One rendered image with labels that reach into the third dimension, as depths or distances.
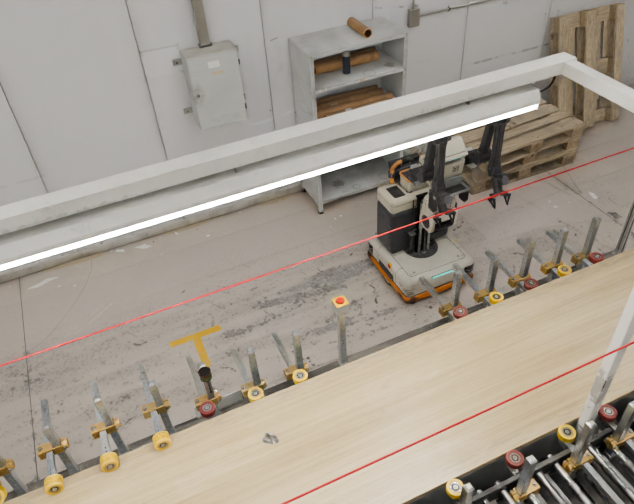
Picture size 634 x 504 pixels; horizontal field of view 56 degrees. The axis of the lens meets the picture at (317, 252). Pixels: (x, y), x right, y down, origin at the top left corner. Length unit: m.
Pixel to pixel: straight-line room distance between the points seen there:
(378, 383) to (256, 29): 3.11
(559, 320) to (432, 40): 3.25
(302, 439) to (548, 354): 1.37
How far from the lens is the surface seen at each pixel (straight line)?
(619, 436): 3.19
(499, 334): 3.43
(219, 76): 4.88
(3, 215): 1.90
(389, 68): 5.30
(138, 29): 4.87
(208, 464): 2.98
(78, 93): 4.98
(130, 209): 1.90
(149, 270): 5.37
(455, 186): 4.20
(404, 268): 4.63
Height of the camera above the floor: 3.44
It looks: 41 degrees down
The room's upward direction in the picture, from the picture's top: 4 degrees counter-clockwise
